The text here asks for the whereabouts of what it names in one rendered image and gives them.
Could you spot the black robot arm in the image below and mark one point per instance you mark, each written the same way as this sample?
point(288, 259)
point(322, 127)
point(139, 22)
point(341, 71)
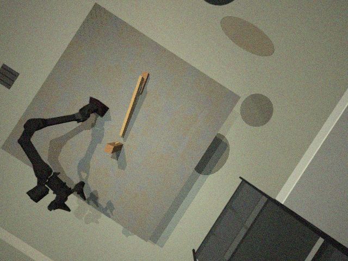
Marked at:
point(41, 169)

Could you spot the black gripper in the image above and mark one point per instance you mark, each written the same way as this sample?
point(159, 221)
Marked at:
point(77, 188)

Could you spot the long wooden rail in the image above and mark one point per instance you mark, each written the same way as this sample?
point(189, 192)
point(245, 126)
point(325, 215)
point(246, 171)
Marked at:
point(132, 105)

